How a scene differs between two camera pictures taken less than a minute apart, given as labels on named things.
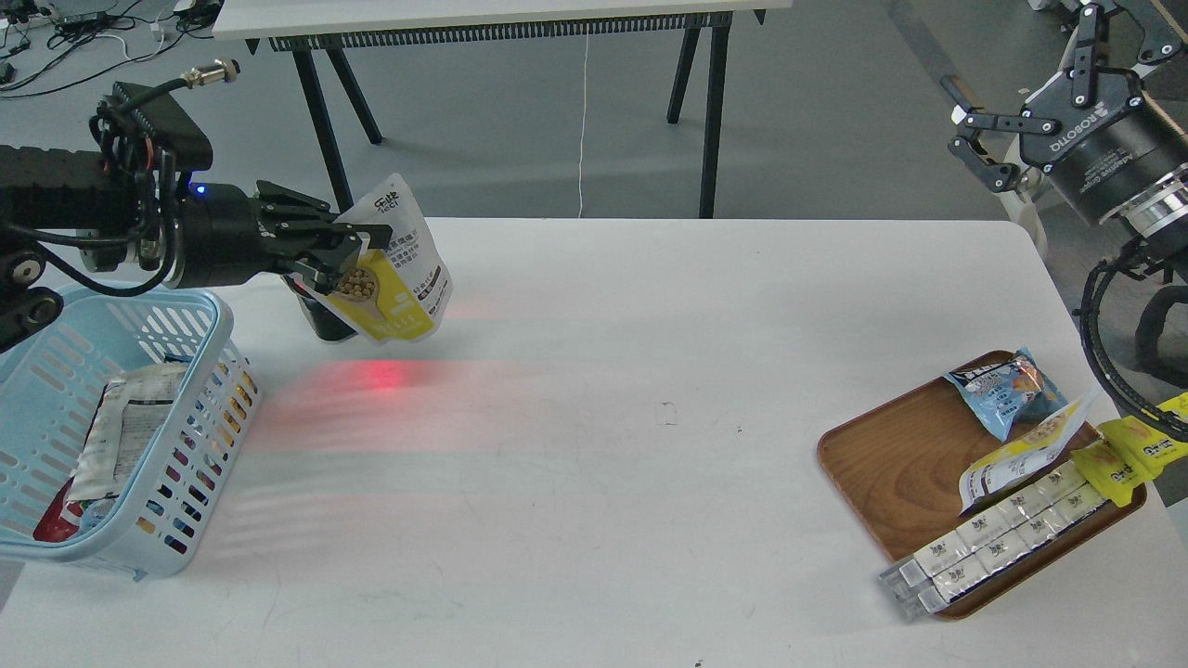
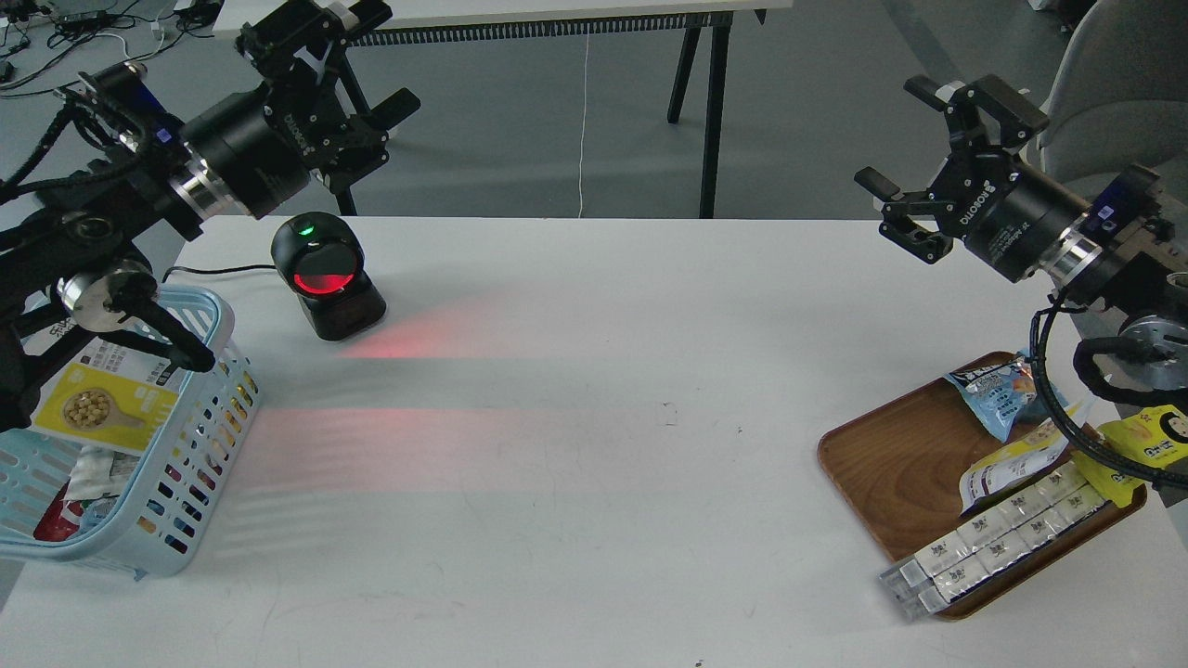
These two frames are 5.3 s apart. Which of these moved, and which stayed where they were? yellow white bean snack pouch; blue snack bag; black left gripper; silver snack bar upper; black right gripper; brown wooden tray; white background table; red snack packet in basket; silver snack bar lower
Moved: black right gripper; black left gripper; yellow white bean snack pouch
Stayed: red snack packet in basket; silver snack bar upper; silver snack bar lower; white background table; blue snack bag; brown wooden tray
